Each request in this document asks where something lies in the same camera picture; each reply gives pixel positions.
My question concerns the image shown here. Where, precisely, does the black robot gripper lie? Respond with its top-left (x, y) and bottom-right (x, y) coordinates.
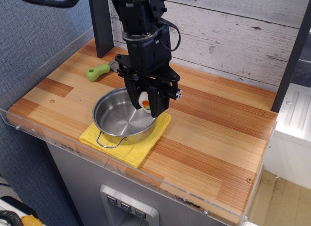
top-left (115, 29), bottom-right (181, 118)

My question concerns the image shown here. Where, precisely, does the plush sushi roll toy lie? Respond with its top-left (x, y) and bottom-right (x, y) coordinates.
top-left (138, 91), bottom-right (151, 114)

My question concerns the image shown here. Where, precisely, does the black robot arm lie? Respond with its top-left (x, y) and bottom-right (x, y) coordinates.
top-left (112, 0), bottom-right (182, 118)

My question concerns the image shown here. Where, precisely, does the stainless steel pot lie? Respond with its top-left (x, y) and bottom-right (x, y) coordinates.
top-left (92, 87), bottom-right (157, 143)

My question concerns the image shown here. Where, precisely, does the yellow microfiber cloth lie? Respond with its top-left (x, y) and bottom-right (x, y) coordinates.
top-left (79, 112), bottom-right (171, 168)

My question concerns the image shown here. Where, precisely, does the silver cabinet button panel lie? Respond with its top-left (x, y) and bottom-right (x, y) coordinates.
top-left (100, 184), bottom-right (160, 226)

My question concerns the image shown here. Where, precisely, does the clear acrylic table guard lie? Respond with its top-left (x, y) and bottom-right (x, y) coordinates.
top-left (0, 40), bottom-right (277, 226)

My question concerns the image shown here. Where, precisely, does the white ribbed side unit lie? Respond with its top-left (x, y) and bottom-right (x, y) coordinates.
top-left (263, 84), bottom-right (311, 189)

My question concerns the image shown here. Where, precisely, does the yellow object at corner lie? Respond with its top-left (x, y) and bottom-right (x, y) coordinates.
top-left (21, 215), bottom-right (43, 226)

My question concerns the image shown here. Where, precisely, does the green handled metal spatula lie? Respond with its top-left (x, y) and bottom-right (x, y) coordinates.
top-left (86, 60), bottom-right (119, 82)

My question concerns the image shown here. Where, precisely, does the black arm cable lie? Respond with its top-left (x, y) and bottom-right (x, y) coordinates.
top-left (159, 18), bottom-right (182, 52)

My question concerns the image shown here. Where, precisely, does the left dark metal post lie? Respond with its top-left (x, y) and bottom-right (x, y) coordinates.
top-left (89, 0), bottom-right (114, 58)

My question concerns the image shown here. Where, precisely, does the dark metal post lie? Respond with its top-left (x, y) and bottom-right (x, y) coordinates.
top-left (89, 0), bottom-right (114, 58)
top-left (271, 0), bottom-right (311, 113)

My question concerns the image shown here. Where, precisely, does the right dark metal post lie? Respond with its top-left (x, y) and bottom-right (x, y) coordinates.
top-left (271, 0), bottom-right (311, 113)

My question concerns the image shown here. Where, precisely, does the black braided cable bundle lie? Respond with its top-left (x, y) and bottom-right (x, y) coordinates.
top-left (0, 210), bottom-right (25, 226)

